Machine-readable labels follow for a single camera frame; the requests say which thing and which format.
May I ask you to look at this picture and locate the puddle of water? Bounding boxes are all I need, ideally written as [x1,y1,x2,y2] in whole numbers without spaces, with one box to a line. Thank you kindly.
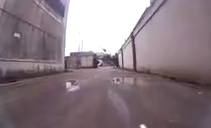
[64,79,81,93]
[111,76,137,86]

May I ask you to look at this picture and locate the long pale boundary wall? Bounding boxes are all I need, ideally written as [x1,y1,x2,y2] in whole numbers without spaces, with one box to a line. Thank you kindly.
[117,0,211,88]

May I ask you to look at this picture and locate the small beige flat-roofed building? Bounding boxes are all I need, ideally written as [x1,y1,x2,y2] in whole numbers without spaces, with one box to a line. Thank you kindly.
[64,51,97,70]

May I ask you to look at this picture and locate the grey concrete building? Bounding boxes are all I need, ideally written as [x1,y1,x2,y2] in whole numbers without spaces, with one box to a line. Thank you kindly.
[0,0,71,85]

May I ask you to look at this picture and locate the white vehicle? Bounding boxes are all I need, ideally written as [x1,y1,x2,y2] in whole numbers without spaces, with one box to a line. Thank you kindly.
[97,58,104,68]

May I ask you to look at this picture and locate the wet brown dirt road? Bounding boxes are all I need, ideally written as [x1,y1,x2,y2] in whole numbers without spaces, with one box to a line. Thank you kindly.
[0,65,211,128]

